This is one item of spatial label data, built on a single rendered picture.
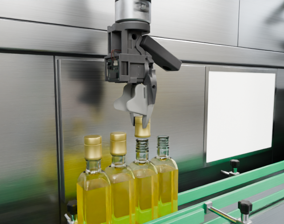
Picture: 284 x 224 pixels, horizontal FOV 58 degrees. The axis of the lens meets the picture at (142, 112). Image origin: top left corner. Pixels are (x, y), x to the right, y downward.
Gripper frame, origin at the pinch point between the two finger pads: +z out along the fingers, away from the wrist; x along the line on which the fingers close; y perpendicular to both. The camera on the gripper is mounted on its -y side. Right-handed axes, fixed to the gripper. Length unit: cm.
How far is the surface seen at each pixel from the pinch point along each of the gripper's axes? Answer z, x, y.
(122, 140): 3.5, 1.5, 5.7
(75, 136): 4.4, -11.9, 11.2
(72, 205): 17.4, -4.1, 14.7
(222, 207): 25.2, 2.9, -24.0
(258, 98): -2, -14, -63
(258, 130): 11, -14, -65
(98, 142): 3.0, 1.8, 11.0
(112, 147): 4.9, 0.2, 7.4
